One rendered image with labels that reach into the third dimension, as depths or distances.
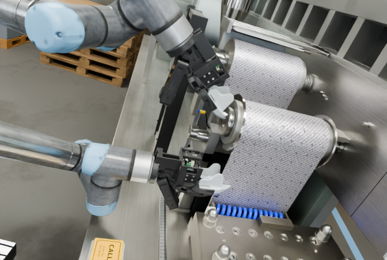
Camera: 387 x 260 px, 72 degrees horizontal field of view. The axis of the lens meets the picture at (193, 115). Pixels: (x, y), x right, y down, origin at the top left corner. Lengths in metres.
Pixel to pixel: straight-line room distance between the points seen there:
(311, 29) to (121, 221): 0.99
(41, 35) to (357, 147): 0.74
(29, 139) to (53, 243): 1.25
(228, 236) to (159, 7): 0.53
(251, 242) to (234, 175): 0.16
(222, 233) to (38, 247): 1.34
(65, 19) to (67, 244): 1.55
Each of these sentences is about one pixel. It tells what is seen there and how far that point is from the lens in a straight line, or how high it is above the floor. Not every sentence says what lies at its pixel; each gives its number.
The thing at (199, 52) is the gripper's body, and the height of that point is 1.40.
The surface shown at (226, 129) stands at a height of 1.25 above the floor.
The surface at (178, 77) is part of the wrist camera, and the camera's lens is 0.58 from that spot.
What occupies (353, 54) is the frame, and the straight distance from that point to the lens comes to 0.96.
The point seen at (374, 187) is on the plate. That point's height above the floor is 1.24.
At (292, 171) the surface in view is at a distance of 0.75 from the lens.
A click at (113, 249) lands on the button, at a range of 0.74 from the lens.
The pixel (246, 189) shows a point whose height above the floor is 1.09.
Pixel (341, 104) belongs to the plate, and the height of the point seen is 1.35.
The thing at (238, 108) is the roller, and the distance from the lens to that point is 0.64.
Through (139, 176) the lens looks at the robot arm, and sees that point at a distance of 0.63.
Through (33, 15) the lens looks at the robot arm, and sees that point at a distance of 0.49.
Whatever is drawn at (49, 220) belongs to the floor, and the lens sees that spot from 1.98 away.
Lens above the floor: 1.54
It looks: 26 degrees down
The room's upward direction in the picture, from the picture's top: 19 degrees clockwise
